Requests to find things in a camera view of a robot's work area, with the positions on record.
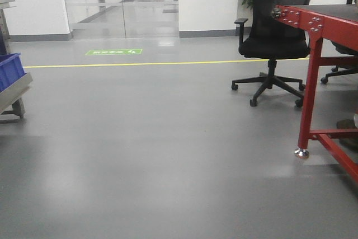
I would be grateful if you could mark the black office chair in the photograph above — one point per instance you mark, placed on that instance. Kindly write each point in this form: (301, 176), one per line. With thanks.
(272, 40)

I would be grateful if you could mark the glass double door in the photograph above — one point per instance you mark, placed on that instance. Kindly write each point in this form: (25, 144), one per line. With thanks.
(95, 19)

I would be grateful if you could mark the steel rack at left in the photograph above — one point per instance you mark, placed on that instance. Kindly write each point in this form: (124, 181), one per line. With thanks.
(11, 98)

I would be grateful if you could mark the blue bin on left rack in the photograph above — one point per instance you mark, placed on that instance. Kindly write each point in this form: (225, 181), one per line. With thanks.
(11, 69)

